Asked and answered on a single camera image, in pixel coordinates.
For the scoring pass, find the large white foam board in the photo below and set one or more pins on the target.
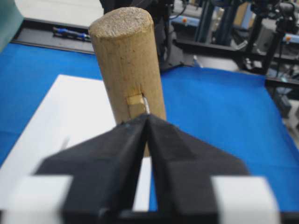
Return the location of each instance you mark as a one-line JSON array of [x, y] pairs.
[[75, 109]]

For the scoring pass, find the background workstation equipment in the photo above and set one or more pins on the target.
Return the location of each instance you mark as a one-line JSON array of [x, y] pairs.
[[285, 13]]

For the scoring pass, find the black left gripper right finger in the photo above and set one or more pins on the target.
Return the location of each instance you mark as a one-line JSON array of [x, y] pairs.
[[183, 167]]

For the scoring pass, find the black table frame rail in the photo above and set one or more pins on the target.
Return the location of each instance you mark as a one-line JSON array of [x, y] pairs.
[[39, 33]]

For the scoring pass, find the green backdrop curtain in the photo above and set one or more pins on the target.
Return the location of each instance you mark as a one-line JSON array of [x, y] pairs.
[[10, 21]]

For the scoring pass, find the blue black pen tool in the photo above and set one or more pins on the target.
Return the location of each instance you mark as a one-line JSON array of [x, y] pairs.
[[65, 33]]

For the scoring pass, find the wooden mallet hammer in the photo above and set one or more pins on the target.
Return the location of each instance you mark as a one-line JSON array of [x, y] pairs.
[[124, 44]]

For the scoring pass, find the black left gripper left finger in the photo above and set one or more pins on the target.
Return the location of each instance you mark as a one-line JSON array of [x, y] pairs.
[[104, 173]]

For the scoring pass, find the blue table cloth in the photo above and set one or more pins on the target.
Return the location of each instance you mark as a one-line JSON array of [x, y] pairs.
[[232, 111]]

